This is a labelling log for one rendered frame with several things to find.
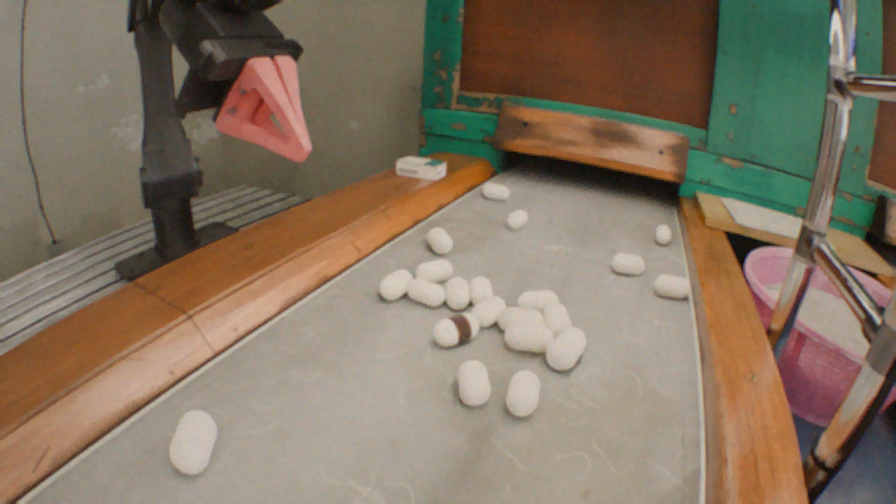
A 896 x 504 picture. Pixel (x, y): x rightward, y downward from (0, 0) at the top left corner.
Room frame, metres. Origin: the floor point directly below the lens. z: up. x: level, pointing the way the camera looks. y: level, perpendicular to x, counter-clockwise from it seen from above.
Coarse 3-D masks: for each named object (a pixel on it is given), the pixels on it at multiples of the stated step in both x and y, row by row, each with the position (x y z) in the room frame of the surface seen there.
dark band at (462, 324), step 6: (444, 318) 0.26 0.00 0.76; (450, 318) 0.25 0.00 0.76; (456, 318) 0.26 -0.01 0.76; (462, 318) 0.26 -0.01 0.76; (456, 324) 0.25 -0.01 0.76; (462, 324) 0.25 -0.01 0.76; (468, 324) 0.25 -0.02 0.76; (462, 330) 0.25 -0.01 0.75; (468, 330) 0.25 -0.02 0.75; (462, 336) 0.25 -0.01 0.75; (468, 336) 0.25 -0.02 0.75; (462, 342) 0.25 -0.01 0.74
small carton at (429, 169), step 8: (400, 160) 0.61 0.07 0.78; (408, 160) 0.61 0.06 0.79; (416, 160) 0.61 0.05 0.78; (424, 160) 0.61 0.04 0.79; (432, 160) 0.62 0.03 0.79; (400, 168) 0.60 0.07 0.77; (408, 168) 0.60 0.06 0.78; (416, 168) 0.59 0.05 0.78; (424, 168) 0.59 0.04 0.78; (432, 168) 0.58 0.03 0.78; (440, 168) 0.60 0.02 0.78; (416, 176) 0.59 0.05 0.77; (424, 176) 0.59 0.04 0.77; (432, 176) 0.58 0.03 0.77; (440, 176) 0.60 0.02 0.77
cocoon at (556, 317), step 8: (552, 304) 0.28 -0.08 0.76; (560, 304) 0.28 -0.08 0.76; (544, 312) 0.28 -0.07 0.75; (552, 312) 0.27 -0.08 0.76; (560, 312) 0.27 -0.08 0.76; (552, 320) 0.26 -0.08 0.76; (560, 320) 0.26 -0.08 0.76; (568, 320) 0.26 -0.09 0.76; (552, 328) 0.26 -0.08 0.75; (560, 328) 0.26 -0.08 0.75
